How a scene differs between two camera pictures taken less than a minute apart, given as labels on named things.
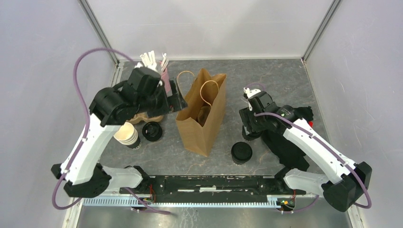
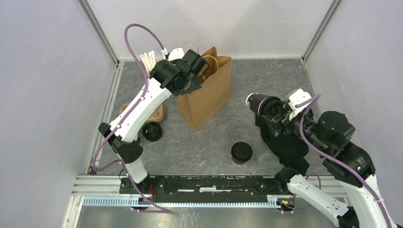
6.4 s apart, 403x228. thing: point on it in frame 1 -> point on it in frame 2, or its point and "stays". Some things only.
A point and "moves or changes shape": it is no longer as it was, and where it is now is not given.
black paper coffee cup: [251, 136] moves or changes shape
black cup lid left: [152, 131] stays
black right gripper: [246, 115] -> [275, 121]
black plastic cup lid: [241, 151] stays
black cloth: [291, 155] stays
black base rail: [212, 189] stays
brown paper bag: [199, 121] moves or changes shape
